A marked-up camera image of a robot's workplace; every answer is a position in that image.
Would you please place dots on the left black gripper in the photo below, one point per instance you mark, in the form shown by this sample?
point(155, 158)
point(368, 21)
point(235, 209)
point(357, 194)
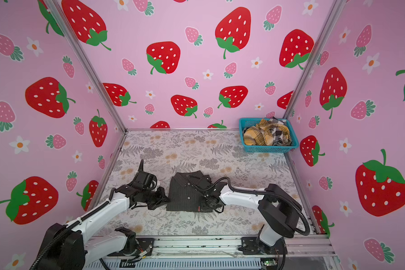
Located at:
point(157, 199)

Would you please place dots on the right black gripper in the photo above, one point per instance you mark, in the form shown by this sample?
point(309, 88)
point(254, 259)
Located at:
point(212, 207)

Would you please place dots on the dark grey pinstripe shirt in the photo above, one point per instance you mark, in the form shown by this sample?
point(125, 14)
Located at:
point(184, 196)

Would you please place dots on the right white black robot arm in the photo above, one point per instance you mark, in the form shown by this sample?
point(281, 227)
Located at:
point(282, 214)

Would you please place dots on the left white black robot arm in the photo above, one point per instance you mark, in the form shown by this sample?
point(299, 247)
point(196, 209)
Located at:
point(74, 245)

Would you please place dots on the yellow plaid shirt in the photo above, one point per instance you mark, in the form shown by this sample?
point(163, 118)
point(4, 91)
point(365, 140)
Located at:
point(273, 132)

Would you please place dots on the teal plastic basket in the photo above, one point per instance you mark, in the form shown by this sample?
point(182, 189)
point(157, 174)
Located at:
point(248, 122)

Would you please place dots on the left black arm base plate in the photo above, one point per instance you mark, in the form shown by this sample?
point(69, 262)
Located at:
point(137, 246)

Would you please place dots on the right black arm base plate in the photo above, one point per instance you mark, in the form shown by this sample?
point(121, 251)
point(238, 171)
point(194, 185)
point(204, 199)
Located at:
point(253, 246)

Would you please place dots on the aluminium frame rail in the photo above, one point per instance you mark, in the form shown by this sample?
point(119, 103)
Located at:
point(221, 253)

